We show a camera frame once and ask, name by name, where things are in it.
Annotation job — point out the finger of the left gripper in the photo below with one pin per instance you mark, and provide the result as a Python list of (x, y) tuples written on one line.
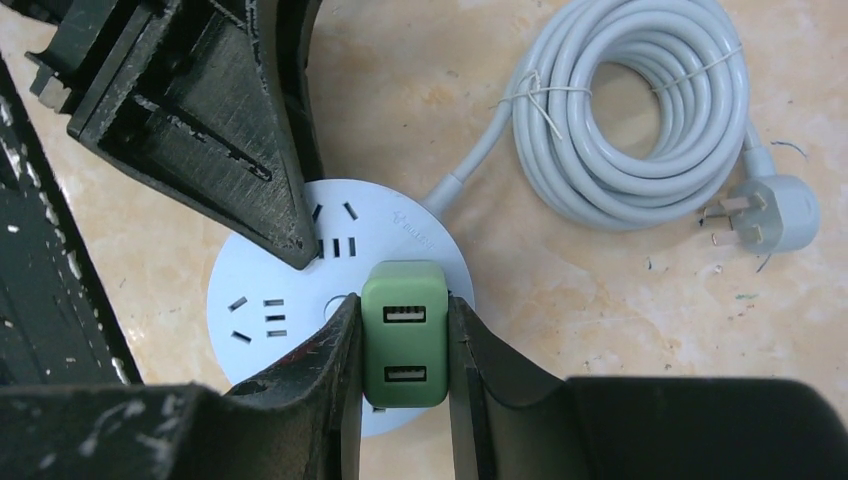
[(179, 104), (283, 32)]

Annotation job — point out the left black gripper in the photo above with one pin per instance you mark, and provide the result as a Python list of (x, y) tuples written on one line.
[(57, 324)]

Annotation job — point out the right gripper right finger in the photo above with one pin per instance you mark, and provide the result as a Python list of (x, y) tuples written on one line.
[(511, 419)]

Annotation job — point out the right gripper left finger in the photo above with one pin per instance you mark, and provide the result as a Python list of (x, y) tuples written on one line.
[(299, 418)]

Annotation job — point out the round light blue power socket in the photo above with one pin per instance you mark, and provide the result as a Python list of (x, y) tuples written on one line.
[(260, 309)]

